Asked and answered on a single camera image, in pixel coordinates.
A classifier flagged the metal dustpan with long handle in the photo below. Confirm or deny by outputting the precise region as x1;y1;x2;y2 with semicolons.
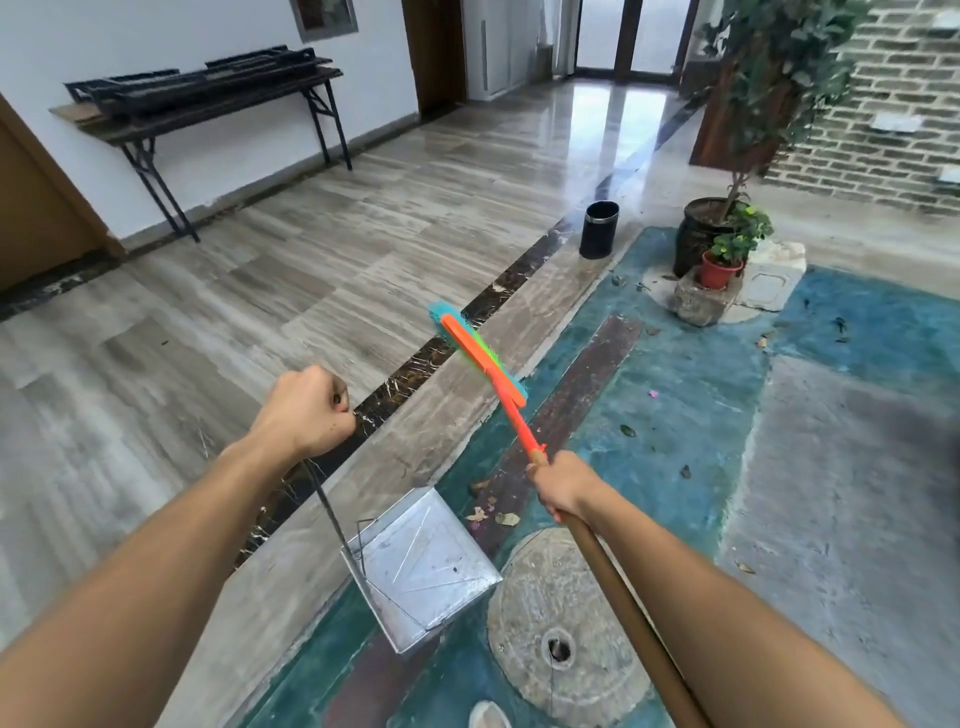
303;375;504;656

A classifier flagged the white stone cover slab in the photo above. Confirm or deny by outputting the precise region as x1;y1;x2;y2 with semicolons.
735;240;808;314

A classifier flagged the framed wall picture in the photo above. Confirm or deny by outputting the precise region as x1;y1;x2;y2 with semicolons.
289;0;360;44

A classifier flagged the white standing cabinet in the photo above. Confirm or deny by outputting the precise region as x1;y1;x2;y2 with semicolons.
460;0;555;103

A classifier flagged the person's right hand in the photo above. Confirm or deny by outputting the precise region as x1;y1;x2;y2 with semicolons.
525;450;603;524

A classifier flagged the black cylindrical trash bin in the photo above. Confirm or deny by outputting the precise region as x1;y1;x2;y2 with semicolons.
578;200;621;261

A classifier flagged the brown wooden panel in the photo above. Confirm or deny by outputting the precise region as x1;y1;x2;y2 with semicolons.
688;66;792;179

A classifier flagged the tall tree in black pot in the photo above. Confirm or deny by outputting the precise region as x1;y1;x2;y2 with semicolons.
672;0;875;279

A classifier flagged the stack of black metal racks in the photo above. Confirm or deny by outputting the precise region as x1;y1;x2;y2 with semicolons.
63;45;333;119

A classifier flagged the glass double door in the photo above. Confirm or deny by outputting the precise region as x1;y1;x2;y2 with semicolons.
572;0;702;82

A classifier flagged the grey stone block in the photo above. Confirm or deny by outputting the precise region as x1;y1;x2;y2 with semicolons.
670;266;742;329

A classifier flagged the orange broom with wooden handle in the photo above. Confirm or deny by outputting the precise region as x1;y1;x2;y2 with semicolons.
427;301;712;728

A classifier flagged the brown wooden door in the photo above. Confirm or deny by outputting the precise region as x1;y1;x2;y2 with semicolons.
0;93;126;295
400;0;468;119

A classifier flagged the light wooden board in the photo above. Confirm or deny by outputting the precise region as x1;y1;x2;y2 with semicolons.
48;102;110;127

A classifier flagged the dark wooden folding table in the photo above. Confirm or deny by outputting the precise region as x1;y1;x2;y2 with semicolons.
49;66;354;244

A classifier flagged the pile of dry leaves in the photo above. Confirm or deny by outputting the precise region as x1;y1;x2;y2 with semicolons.
465;478;523;528

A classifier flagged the person's right forearm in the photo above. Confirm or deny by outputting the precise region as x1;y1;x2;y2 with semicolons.
576;480;910;728

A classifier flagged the person's left forearm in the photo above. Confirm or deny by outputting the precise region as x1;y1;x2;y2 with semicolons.
0;435;301;728

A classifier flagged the round concrete manhole cover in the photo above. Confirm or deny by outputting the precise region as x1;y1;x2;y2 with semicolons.
486;526;655;728

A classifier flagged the person's left hand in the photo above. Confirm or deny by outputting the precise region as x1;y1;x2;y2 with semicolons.
253;365;358;461

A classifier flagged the small plant in red pot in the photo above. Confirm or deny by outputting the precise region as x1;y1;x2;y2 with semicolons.
698;203;775;292

